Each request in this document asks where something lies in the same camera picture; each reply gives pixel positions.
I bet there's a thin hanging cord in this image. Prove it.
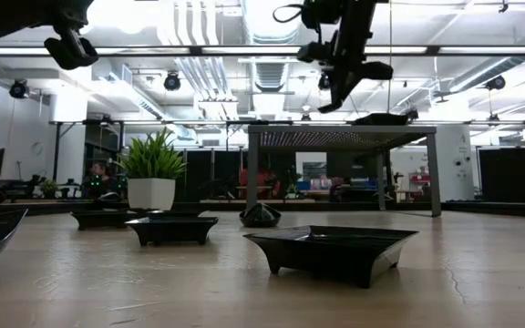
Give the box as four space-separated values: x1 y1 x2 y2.
387 0 394 115

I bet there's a black partition panel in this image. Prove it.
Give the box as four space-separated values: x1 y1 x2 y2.
478 147 525 205

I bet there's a person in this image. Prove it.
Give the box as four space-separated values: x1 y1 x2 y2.
87 161 118 197
238 167 282 200

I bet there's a black aluminium table frame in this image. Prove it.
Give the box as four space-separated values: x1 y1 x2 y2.
0 200 525 219

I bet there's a small background potted plant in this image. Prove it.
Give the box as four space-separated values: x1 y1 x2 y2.
38 179 61 200

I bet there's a white cylindrical column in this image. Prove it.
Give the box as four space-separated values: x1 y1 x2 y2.
435 125 476 202

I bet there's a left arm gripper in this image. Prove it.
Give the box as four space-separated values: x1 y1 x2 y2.
29 0 100 71

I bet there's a black ceiling spotlight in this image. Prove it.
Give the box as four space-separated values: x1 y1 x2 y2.
485 75 508 91
162 71 182 92
8 79 30 100

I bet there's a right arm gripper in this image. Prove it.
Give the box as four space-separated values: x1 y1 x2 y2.
296 26 395 114

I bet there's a black background rig frame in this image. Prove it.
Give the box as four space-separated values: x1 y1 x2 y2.
50 118 525 183

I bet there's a grey perforated metal shelf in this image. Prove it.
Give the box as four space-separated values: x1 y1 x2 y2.
245 124 443 218

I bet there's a red storage rack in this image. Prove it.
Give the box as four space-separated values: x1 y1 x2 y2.
407 170 431 192

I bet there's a black camera cable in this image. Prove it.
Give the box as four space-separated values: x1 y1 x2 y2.
272 3 307 25

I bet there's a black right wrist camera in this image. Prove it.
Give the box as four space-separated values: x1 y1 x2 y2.
301 0 342 26

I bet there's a green plant in white pot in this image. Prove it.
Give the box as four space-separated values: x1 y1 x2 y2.
115 127 189 212

